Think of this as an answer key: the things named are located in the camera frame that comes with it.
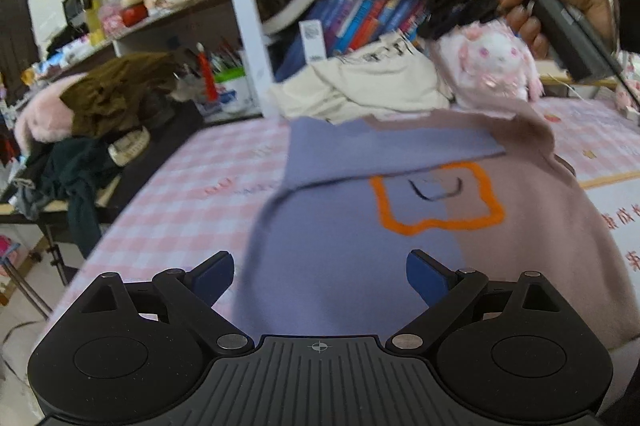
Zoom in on purple and pink sweater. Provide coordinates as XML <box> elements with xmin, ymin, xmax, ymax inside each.
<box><xmin>232</xmin><ymin>106</ymin><xmax>633</xmax><ymax>352</ymax></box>

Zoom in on white barcode box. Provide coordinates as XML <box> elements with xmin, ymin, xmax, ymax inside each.
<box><xmin>299</xmin><ymin>20</ymin><xmax>327</xmax><ymax>62</ymax></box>

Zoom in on white bunny plush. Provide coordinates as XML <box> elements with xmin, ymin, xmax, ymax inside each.
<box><xmin>434</xmin><ymin>19</ymin><xmax>544</xmax><ymax>108</ymax></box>

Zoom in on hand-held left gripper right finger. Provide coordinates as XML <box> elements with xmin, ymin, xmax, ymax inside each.
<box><xmin>385</xmin><ymin>249</ymin><xmax>571</xmax><ymax>355</ymax></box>

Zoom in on red apple ornament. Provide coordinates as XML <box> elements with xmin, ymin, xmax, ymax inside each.
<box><xmin>121</xmin><ymin>0</ymin><xmax>150</xmax><ymax>28</ymax></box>

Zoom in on bunch of pens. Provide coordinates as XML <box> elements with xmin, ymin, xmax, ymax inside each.
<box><xmin>207</xmin><ymin>36</ymin><xmax>247</xmax><ymax>75</ymax></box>

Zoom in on small yellow box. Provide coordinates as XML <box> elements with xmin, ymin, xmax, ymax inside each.
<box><xmin>85</xmin><ymin>6</ymin><xmax>107</xmax><ymax>46</ymax></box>

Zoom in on olive green cloth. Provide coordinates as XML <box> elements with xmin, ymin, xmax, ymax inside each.
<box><xmin>59</xmin><ymin>53</ymin><xmax>182</xmax><ymax>140</ymax></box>

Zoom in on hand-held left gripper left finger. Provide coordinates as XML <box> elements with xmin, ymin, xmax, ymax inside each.
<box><xmin>75</xmin><ymin>251</ymin><xmax>254</xmax><ymax>355</ymax></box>

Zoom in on small black box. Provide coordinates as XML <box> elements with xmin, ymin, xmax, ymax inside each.
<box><xmin>62</xmin><ymin>0</ymin><xmax>94</xmax><ymax>30</ymax></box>

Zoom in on cream studded strap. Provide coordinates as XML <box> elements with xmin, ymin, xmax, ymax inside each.
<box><xmin>107</xmin><ymin>127</ymin><xmax>152</xmax><ymax>167</ymax></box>

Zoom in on thick leaning paperback book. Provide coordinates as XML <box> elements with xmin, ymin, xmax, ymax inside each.
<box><xmin>262</xmin><ymin>0</ymin><xmax>327</xmax><ymax>36</ymax></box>

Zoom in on large pink bunny plush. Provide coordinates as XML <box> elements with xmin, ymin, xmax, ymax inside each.
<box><xmin>14</xmin><ymin>74</ymin><xmax>89</xmax><ymax>155</ymax></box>

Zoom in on dark green clothes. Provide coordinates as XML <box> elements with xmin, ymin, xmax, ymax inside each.
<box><xmin>12</xmin><ymin>137</ymin><xmax>127</xmax><ymax>258</ymax></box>

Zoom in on row of colourful books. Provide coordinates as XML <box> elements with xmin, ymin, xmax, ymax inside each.
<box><xmin>275</xmin><ymin>0</ymin><xmax>432</xmax><ymax>58</ymax></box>

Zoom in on cream tote bag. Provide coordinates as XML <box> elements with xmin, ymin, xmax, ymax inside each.
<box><xmin>269</xmin><ymin>33</ymin><xmax>454</xmax><ymax>123</ymax></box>

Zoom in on pink cartoon desk mat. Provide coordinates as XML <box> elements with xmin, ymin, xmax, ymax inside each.
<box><xmin>65</xmin><ymin>94</ymin><xmax>640</xmax><ymax>347</ymax></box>

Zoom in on small pink plush toy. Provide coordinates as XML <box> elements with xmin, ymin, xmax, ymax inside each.
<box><xmin>616</xmin><ymin>54</ymin><xmax>640</xmax><ymax>118</ymax></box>

